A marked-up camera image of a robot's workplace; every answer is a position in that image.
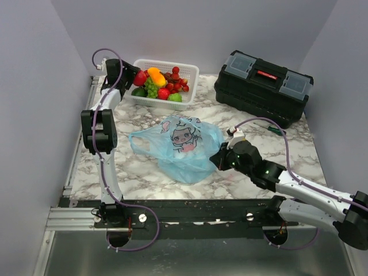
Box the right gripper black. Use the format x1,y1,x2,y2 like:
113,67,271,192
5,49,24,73
210,141,252,177

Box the dark green fake lime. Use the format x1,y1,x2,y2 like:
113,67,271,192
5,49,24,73
131,87,148,97

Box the green fake grape bunch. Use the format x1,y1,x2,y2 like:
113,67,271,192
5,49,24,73
144,77,159,99

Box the red fake peach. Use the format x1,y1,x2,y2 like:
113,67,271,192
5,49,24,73
157,87,171,101

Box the light blue plastic bag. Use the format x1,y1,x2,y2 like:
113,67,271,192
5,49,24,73
128,116,225,183

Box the red fake cherry bunch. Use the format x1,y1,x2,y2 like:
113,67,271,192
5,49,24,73
163,66,189,94

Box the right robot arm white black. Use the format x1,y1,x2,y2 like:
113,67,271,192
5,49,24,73
209,141,367,251

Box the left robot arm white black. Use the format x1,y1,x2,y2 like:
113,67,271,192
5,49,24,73
80,58,140,228

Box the green fake fruit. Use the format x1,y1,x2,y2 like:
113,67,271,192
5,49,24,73
167,93,182,102

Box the white plastic basket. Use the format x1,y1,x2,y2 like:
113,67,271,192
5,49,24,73
124,59,199,110

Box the black plastic toolbox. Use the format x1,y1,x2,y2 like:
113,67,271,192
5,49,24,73
214,50,314,129

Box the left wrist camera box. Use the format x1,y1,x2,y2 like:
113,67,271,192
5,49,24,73
96,58,107,71

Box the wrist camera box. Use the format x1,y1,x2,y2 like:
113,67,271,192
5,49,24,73
227,126,246,150
96,58,107,71

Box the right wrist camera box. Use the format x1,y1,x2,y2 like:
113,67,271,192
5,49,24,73
227,126,246,150

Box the green handled screwdriver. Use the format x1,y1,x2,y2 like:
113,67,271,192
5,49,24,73
254,123,286,136

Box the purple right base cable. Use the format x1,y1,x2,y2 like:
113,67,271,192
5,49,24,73
266,223,320,250

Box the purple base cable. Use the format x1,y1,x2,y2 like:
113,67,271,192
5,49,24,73
106,200,160,253
266,223,320,250

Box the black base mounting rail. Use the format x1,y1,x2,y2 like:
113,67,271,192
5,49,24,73
94,196,285,240

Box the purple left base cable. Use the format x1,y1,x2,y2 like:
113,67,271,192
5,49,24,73
106,200,160,253

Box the aluminium frame profile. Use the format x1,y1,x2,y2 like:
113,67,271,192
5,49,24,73
45,208,94,231

